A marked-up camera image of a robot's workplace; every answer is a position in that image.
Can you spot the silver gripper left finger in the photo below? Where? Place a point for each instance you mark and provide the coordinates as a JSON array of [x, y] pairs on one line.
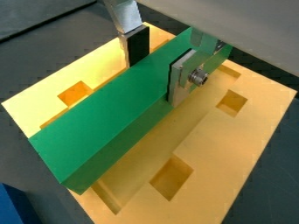
[[133, 32]]

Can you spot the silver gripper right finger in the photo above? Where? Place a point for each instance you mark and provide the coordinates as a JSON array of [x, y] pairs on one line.
[[190, 70]]

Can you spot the blue long block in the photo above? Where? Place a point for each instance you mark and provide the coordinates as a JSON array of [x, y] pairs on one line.
[[10, 215]]

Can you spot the green long block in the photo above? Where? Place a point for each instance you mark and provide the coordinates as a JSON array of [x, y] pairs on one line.
[[93, 135]]

